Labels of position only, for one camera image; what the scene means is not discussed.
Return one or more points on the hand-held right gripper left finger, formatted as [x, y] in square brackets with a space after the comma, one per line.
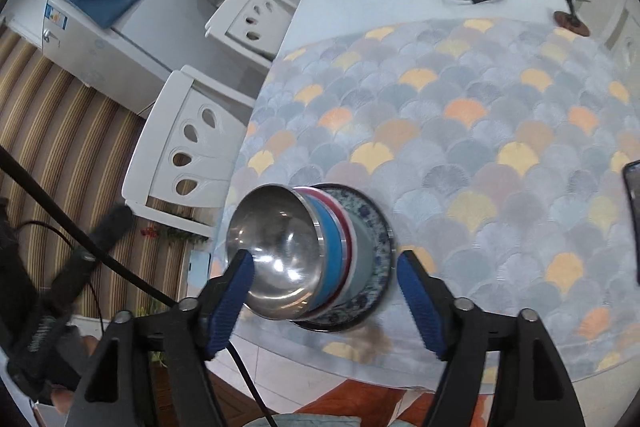
[232, 302]

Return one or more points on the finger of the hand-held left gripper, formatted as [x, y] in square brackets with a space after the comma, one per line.
[100, 247]

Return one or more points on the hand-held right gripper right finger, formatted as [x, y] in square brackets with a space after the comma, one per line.
[420, 302]

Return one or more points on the blue steel bowl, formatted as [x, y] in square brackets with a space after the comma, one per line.
[280, 252]

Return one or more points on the pink cartoon print bowl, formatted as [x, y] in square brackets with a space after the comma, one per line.
[353, 247]

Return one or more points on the blue floral plate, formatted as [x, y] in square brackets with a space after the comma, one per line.
[372, 227]

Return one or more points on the red steel bowl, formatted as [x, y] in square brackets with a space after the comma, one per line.
[344, 247]

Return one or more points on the person's left hand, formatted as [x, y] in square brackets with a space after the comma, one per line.
[62, 399]

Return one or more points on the pale blue box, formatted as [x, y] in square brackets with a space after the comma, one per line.
[199, 272]

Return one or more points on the orange cloth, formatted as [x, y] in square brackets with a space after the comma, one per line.
[350, 402]

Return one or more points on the pale teal cloth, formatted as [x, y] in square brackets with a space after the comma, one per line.
[310, 422]

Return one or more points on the white fridge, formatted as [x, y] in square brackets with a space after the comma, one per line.
[150, 37]

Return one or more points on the small stand with brown base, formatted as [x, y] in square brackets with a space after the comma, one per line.
[570, 19]

